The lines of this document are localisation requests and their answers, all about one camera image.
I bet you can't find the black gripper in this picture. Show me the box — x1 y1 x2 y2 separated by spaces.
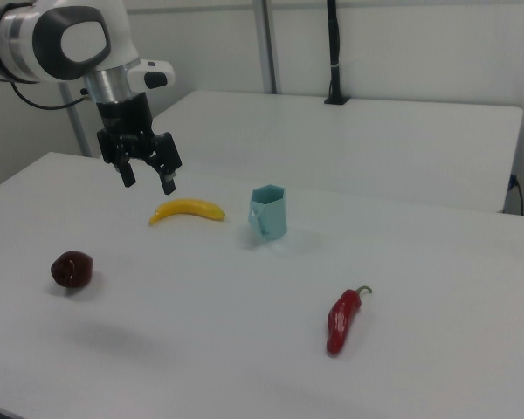
95 92 184 196

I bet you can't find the light blue hexagonal mug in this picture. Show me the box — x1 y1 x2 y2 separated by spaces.
247 184 288 242

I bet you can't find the yellow banana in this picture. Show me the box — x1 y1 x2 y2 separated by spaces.
148 198 226 226

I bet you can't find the dark red apple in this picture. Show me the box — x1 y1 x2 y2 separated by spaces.
50 251 94 289

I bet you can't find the white side table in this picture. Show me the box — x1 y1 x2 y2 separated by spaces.
150 90 524 214

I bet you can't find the black pole stand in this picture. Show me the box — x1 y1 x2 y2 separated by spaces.
323 0 350 106

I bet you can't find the red chili pepper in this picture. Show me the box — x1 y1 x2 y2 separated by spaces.
326 285 374 355

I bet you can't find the grey metal frame post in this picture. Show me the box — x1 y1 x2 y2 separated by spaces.
252 0 281 94
59 82 93 158

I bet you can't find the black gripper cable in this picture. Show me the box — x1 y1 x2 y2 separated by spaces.
10 80 91 111

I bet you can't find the dark wall cable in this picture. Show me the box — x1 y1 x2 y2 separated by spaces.
508 173 524 216

